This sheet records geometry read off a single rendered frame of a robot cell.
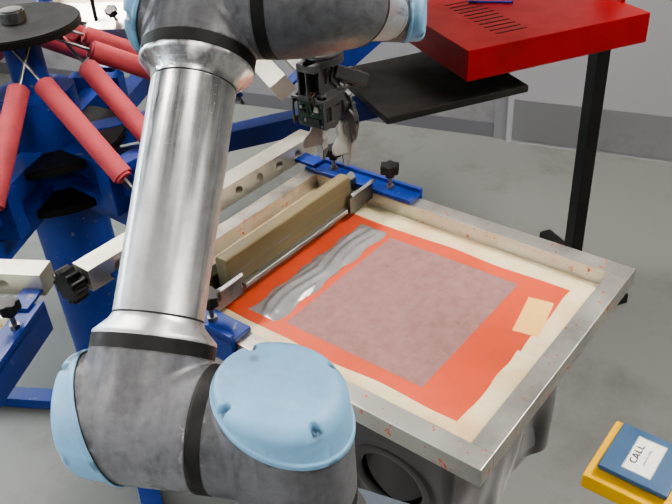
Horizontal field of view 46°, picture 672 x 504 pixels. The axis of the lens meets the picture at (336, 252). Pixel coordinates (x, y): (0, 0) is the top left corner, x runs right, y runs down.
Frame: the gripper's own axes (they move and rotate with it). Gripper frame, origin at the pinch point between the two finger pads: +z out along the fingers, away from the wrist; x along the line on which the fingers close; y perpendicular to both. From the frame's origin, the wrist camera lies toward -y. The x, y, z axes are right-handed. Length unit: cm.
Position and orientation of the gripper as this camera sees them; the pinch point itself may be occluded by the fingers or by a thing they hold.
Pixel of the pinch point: (336, 154)
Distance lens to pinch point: 145.1
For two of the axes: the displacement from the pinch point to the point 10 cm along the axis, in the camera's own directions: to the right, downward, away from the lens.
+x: 8.2, 2.8, -5.0
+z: 0.6, 8.2, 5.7
